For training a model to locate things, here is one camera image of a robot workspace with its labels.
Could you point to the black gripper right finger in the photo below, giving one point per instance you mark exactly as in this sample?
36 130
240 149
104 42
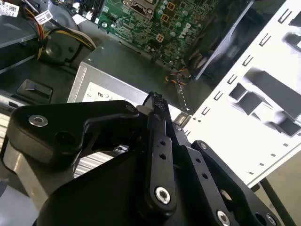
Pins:
211 179

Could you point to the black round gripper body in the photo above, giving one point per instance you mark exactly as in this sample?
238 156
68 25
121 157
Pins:
105 188

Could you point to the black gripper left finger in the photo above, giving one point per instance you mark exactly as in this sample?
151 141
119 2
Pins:
70 122

